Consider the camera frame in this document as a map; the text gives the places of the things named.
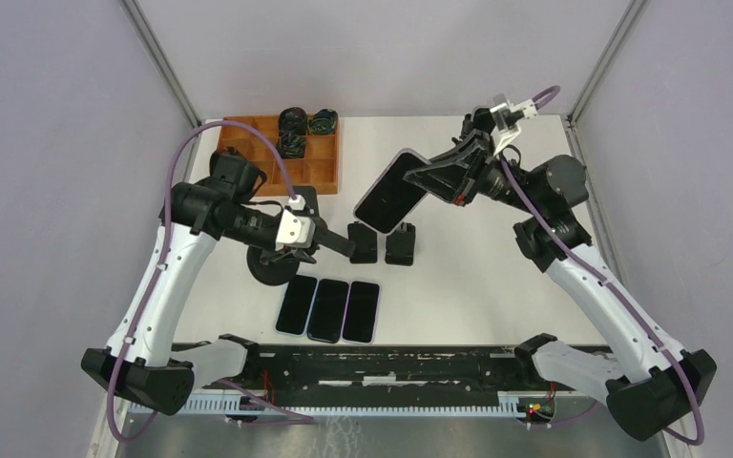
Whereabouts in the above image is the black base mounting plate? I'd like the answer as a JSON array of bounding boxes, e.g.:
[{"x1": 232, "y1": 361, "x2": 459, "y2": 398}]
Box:
[{"x1": 231, "y1": 344, "x2": 550, "y2": 407}]

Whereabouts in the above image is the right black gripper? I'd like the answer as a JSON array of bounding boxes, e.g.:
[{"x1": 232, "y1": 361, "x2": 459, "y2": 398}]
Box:
[{"x1": 405, "y1": 128, "x2": 544, "y2": 216}]

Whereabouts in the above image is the rolled dark sock left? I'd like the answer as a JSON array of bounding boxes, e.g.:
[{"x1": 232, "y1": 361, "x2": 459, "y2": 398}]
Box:
[{"x1": 278, "y1": 107, "x2": 308, "y2": 135}]

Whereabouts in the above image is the white slotted cable duct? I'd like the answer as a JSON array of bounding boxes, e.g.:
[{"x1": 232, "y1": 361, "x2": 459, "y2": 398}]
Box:
[{"x1": 192, "y1": 392, "x2": 557, "y2": 420}]

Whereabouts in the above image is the black folding phone stand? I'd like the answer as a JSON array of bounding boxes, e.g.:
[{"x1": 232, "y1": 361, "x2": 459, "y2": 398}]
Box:
[{"x1": 385, "y1": 222, "x2": 416, "y2": 266}]

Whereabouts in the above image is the lilac case phone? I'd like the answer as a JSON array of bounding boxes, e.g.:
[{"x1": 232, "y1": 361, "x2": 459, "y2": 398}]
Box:
[{"x1": 342, "y1": 281, "x2": 381, "y2": 344}]

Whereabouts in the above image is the purple cable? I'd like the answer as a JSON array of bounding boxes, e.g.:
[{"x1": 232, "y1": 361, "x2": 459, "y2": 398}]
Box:
[
  {"x1": 105, "y1": 119, "x2": 316, "y2": 445},
  {"x1": 499, "y1": 85, "x2": 708, "y2": 447}
]

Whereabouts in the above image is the light blue case phone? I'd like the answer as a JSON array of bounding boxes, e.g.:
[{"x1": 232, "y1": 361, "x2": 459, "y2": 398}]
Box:
[{"x1": 275, "y1": 275, "x2": 319, "y2": 336}]

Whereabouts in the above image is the black angled phone stand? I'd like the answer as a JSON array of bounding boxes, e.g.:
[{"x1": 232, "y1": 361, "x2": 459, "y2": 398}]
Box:
[{"x1": 347, "y1": 221, "x2": 378, "y2": 264}]

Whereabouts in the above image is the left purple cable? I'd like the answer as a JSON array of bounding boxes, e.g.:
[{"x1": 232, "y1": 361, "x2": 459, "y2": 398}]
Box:
[{"x1": 105, "y1": 119, "x2": 316, "y2": 445}]

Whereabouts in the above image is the rolled green sock right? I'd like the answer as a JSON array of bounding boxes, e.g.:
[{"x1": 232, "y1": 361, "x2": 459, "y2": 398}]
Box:
[{"x1": 306, "y1": 109, "x2": 339, "y2": 135}]

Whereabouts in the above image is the pink case phone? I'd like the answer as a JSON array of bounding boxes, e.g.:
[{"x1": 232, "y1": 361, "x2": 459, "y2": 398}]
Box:
[{"x1": 353, "y1": 149, "x2": 429, "y2": 234}]

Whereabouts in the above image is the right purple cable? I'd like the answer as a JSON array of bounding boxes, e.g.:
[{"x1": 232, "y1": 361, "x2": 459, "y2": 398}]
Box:
[{"x1": 499, "y1": 85, "x2": 708, "y2": 447}]

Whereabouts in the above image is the wooden compartment tray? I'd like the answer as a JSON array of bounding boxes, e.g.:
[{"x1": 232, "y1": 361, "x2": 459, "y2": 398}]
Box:
[{"x1": 216, "y1": 114, "x2": 340, "y2": 198}]

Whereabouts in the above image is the tall black round stand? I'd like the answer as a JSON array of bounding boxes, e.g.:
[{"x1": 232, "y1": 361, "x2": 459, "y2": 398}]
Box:
[{"x1": 451, "y1": 107, "x2": 496, "y2": 151}]

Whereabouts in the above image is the black round base clamp stand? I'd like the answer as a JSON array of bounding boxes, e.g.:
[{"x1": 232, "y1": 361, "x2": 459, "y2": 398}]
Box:
[{"x1": 246, "y1": 186, "x2": 319, "y2": 286}]

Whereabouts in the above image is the dark blue case phone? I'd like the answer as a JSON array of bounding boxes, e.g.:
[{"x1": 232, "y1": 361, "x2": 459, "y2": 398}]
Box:
[{"x1": 306, "y1": 279, "x2": 349, "y2": 344}]

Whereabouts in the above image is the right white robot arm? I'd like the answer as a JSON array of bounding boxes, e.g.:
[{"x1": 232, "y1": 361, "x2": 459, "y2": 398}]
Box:
[{"x1": 403, "y1": 137, "x2": 717, "y2": 446}]

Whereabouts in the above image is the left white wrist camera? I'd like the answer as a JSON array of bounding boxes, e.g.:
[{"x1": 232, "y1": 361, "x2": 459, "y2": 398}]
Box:
[{"x1": 275, "y1": 195, "x2": 315, "y2": 250}]

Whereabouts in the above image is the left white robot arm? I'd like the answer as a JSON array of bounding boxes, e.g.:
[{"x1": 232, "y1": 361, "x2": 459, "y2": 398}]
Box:
[{"x1": 81, "y1": 153, "x2": 356, "y2": 416}]

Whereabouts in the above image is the rolled patterned sock front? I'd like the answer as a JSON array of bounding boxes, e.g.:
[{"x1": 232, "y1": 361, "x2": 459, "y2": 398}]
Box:
[{"x1": 277, "y1": 132, "x2": 306, "y2": 159}]

